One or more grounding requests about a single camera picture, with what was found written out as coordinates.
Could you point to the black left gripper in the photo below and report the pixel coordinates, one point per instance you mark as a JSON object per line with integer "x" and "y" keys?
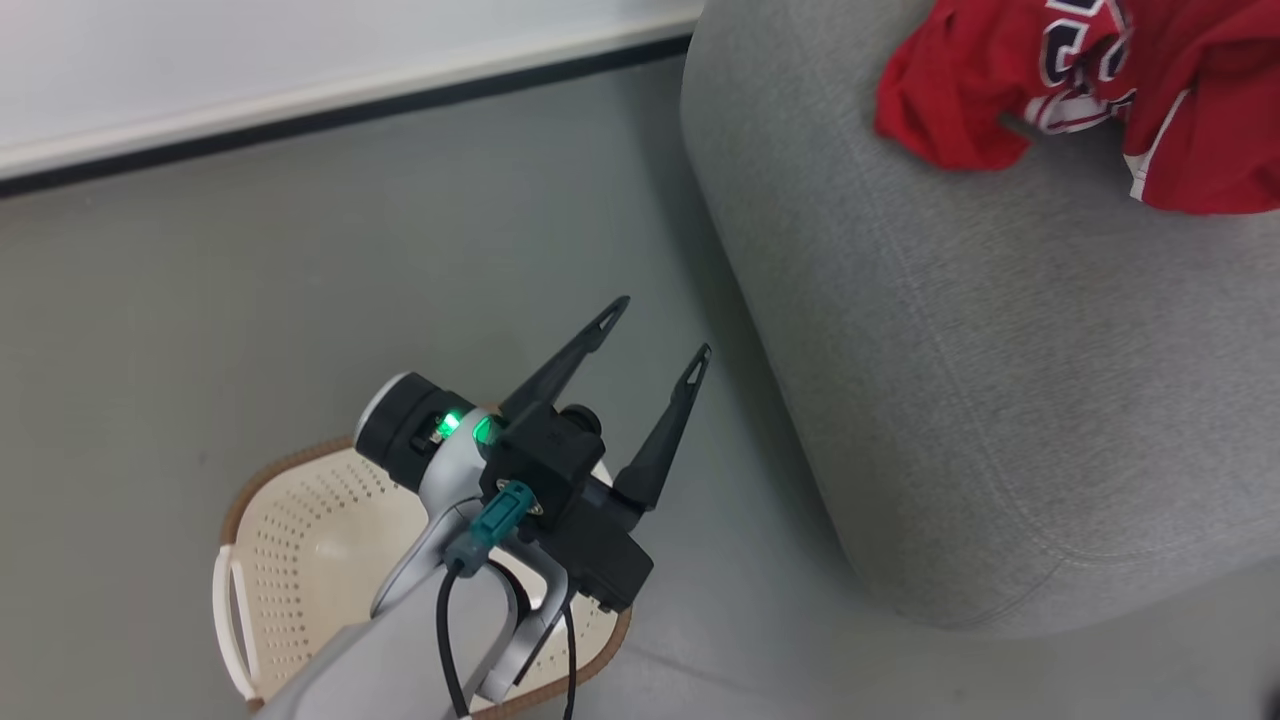
{"x": 605, "y": 560}

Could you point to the white baseboard with black edge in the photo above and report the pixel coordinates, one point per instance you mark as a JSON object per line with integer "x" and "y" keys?
{"x": 300, "y": 100}

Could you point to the red sports jersey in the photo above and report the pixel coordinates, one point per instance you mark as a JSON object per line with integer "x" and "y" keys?
{"x": 960, "y": 80}

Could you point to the cream perforated laundry basket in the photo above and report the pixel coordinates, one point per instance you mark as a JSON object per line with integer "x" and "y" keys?
{"x": 300, "y": 560}

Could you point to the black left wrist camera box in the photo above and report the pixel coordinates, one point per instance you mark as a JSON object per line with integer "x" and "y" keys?
{"x": 545, "y": 460}

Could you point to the grey fabric ottoman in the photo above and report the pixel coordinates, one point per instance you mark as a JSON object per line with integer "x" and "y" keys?
{"x": 950, "y": 350}

